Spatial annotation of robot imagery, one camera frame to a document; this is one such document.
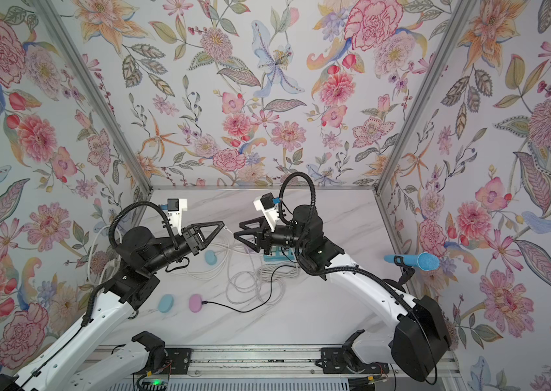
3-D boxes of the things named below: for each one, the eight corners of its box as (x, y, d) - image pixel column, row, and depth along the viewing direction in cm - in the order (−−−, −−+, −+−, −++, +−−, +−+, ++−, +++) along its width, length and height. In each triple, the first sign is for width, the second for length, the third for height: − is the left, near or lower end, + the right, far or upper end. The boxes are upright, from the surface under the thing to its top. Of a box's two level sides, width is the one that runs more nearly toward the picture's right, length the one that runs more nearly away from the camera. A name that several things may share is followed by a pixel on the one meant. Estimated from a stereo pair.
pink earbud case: (188, 312, 86) (186, 310, 84) (192, 296, 89) (190, 293, 87) (200, 312, 86) (199, 310, 84) (203, 296, 89) (202, 293, 87)
